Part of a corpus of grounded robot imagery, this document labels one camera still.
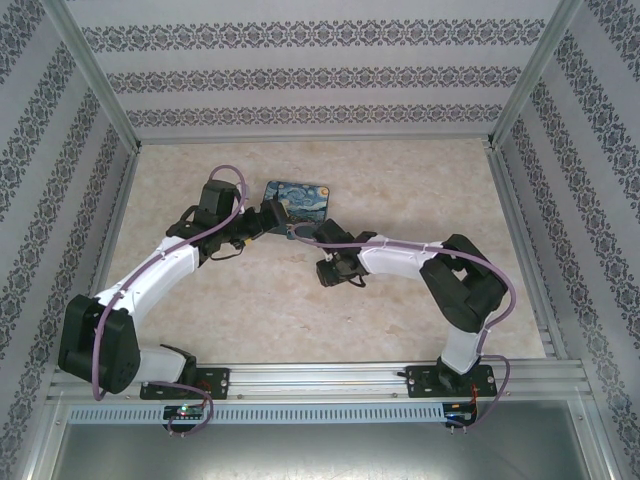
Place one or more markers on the starry night print mat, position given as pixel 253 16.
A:
pixel 305 200

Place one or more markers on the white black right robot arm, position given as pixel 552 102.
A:
pixel 395 257

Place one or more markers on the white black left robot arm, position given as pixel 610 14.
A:
pixel 165 265

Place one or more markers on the small green circuit board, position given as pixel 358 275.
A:
pixel 185 411
pixel 460 412

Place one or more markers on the grey metal panel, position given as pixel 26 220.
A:
pixel 320 455

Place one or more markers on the aluminium side rail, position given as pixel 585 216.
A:
pixel 525 250
pixel 107 250

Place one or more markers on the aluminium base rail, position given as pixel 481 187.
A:
pixel 320 380

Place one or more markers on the aluminium frame post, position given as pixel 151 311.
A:
pixel 93 70
pixel 532 70

